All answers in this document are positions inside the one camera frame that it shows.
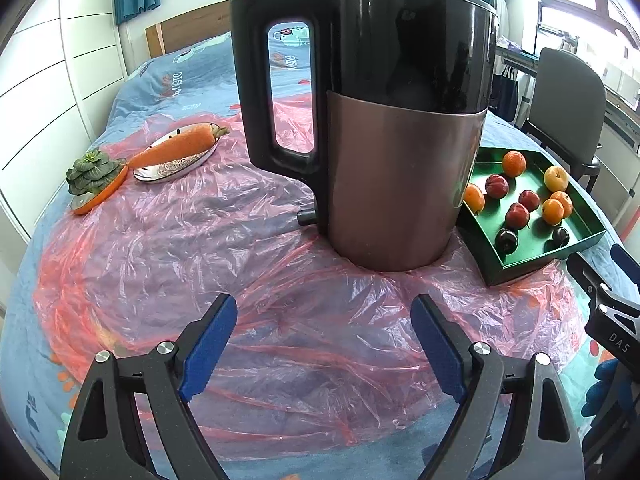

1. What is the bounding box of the blue gloved right hand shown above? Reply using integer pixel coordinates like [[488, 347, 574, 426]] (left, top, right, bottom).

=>
[[580, 359, 639, 420]]

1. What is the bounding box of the green tray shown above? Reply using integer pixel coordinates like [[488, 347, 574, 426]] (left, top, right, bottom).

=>
[[457, 150, 605, 286]]

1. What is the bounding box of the small red apple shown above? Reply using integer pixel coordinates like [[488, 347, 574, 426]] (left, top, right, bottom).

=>
[[485, 174, 509, 200]]

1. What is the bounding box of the dark purple plum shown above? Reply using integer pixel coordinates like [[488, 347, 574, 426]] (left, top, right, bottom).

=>
[[495, 228, 518, 256]]

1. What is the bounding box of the white wardrobe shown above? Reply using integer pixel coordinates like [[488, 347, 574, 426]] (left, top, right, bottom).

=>
[[1, 0, 126, 240]]

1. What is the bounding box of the grey chair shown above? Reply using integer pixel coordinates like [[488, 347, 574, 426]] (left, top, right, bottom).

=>
[[521, 48, 605, 192]]

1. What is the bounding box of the textured mandarin orange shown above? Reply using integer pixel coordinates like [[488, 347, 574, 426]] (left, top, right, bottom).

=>
[[501, 151, 527, 179]]

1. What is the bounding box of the orange toy carrot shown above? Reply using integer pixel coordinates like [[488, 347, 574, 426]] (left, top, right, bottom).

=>
[[128, 122, 228, 169]]

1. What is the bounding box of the pink plastic sheet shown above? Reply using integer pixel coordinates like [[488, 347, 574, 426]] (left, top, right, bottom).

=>
[[34, 112, 593, 460]]

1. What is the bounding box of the white patterned oval plate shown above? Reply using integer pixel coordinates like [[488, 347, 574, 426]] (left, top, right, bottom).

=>
[[131, 125, 221, 183]]

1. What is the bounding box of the red crabapple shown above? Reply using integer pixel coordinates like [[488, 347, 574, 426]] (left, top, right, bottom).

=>
[[518, 190, 540, 212]]

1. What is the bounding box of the yellow round fruit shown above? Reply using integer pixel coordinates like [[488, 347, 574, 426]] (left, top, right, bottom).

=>
[[544, 166, 570, 193]]

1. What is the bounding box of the large mandarin orange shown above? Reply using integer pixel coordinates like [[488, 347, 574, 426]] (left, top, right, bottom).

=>
[[551, 191, 574, 219]]

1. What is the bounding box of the dark blue tote bag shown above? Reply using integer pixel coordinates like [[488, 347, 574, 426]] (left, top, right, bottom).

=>
[[489, 65, 520, 122]]

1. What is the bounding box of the orange oval dish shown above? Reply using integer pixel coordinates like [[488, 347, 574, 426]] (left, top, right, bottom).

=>
[[70, 165, 129, 216]]

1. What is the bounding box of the smooth orange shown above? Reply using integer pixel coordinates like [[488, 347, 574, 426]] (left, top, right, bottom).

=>
[[463, 183, 486, 214]]

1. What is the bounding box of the black copper electric kettle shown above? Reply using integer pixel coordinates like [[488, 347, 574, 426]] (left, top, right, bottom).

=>
[[231, 0, 497, 272]]

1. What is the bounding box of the red strawberry-like fruit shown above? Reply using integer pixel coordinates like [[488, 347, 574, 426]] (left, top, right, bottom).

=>
[[504, 203, 529, 231]]

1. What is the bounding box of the wooden headboard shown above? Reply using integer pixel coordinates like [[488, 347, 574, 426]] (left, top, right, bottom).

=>
[[145, 0, 231, 58]]

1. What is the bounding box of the small orange kumquat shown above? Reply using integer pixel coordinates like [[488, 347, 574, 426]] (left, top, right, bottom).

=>
[[540, 198, 564, 226]]

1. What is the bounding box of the green toy cabbage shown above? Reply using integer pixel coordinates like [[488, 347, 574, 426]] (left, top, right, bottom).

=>
[[66, 148, 125, 196]]

